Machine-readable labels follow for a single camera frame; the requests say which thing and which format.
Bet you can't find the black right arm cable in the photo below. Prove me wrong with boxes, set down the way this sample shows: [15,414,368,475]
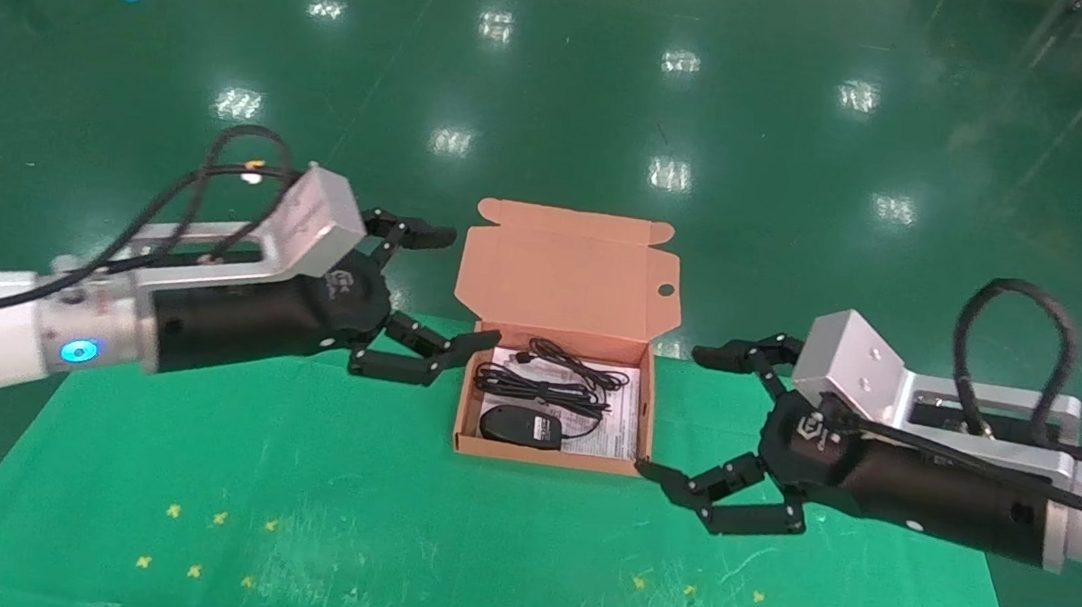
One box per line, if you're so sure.
[807,259,1082,524]

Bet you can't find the black usb cable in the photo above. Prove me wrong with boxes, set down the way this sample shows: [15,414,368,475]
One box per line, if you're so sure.
[476,332,638,460]

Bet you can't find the open orange cardboard box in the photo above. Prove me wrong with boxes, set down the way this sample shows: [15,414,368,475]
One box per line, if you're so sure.
[438,196,687,480]

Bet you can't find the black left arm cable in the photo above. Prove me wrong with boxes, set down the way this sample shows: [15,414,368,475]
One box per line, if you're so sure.
[0,97,305,359]

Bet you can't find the white printed instruction sheet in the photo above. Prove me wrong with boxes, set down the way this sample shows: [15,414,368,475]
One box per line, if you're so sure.
[473,344,647,461]

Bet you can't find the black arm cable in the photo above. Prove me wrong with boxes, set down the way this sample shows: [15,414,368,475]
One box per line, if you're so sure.
[0,97,305,359]
[807,259,1082,524]

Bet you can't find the black data cable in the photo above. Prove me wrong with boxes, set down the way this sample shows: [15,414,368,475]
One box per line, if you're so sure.
[470,359,611,418]

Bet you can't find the green table cloth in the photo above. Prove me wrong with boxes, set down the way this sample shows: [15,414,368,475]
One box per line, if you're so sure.
[0,270,1067,607]

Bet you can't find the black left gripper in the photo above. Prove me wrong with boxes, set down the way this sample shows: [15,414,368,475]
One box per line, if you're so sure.
[142,186,514,410]

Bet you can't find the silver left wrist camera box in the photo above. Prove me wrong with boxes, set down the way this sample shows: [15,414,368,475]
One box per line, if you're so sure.
[111,144,375,312]

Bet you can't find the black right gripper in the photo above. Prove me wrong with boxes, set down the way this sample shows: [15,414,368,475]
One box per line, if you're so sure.
[628,319,1069,571]

